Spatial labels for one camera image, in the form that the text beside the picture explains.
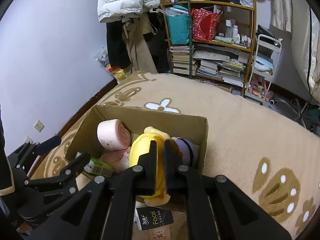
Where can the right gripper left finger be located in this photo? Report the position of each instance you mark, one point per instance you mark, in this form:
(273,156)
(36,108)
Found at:
(104,208)

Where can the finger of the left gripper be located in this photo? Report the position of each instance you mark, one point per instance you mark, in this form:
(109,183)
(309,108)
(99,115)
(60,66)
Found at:
(63,185)
(25,156)

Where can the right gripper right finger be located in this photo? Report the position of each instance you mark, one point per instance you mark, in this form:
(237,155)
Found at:
(216,208)

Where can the green tissue pack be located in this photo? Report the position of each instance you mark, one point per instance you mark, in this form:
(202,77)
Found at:
(96,167)

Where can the black Face tissue pack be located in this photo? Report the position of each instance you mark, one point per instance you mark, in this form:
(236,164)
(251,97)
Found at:
(152,217)

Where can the purple haired plush doll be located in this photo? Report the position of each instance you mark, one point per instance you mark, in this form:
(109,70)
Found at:
(189,150)

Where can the pink roll plush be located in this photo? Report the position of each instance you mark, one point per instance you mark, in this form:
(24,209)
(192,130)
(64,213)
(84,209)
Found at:
(112,135)

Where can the cardboard box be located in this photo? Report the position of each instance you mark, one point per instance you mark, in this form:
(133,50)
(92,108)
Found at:
(144,126)

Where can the plastic bag of toys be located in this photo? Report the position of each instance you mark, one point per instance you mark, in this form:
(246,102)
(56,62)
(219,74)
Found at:
(116,72)

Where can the black coat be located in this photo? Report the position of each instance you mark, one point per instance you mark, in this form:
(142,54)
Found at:
(116,47)

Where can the stack of books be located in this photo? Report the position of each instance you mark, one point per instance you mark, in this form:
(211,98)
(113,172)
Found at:
(182,63)

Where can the white rolling cart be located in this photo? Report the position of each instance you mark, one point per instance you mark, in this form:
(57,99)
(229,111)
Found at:
(263,67)

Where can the beige trench coat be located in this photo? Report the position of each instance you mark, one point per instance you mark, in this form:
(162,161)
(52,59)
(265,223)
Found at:
(137,48)

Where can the wooden bookshelf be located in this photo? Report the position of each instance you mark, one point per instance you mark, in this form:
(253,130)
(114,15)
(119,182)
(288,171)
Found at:
(228,57)

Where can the red gift bag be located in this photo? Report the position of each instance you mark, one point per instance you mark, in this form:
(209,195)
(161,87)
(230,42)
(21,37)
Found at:
(205,24)

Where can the teal gift bag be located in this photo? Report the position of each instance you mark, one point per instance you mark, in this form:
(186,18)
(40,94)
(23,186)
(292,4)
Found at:
(178,24)

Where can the lower wall socket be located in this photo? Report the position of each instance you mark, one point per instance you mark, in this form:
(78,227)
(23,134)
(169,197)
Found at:
(28,139)

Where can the wall socket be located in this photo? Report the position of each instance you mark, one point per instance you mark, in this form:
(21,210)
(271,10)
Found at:
(28,139)
(39,126)

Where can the upper wall socket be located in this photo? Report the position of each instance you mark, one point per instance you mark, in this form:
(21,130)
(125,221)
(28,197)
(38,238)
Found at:
(39,126)

